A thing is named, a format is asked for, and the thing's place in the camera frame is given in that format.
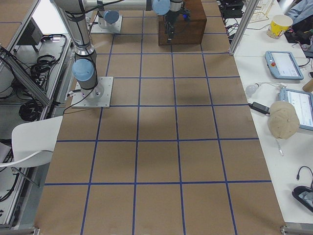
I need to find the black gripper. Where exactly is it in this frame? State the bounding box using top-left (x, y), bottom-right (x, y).
top-left (164, 7), bottom-right (190, 43)

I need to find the dark wooden drawer cabinet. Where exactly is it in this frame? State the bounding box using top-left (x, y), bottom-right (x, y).
top-left (158, 0), bottom-right (207, 46)

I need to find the white light bulb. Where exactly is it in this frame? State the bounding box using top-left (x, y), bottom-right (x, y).
top-left (245, 83), bottom-right (260, 96)

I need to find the popcorn paper cup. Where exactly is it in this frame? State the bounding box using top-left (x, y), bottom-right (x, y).
top-left (267, 15), bottom-right (293, 39)

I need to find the teach pendant tablet far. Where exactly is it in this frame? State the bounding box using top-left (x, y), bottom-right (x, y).
top-left (265, 51), bottom-right (304, 80)

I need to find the teach pendant tablet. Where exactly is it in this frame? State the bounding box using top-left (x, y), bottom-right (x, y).
top-left (265, 51), bottom-right (304, 80)
top-left (279, 88), bottom-right (313, 131)

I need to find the black power brick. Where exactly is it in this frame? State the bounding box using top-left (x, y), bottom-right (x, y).
top-left (248, 102), bottom-right (270, 115)

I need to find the beige cap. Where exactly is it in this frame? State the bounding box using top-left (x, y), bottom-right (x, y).
top-left (268, 101), bottom-right (300, 139)

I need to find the teach pendant tablet near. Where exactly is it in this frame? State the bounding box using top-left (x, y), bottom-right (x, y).
top-left (279, 88), bottom-right (313, 131)

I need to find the white plastic chair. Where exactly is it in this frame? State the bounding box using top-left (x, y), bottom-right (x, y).
top-left (0, 116), bottom-right (63, 168)

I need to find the black glasses case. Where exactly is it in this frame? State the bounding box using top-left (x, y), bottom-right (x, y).
top-left (292, 186), bottom-right (313, 212)

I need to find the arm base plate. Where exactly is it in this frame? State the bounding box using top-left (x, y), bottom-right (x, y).
top-left (91, 15), bottom-right (123, 34)
top-left (71, 76), bottom-right (113, 108)

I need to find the aluminium frame post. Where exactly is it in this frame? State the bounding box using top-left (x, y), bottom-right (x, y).
top-left (229, 0), bottom-right (259, 55)

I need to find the gold wire rack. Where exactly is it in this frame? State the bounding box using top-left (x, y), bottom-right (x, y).
top-left (250, 0), bottom-right (275, 23)

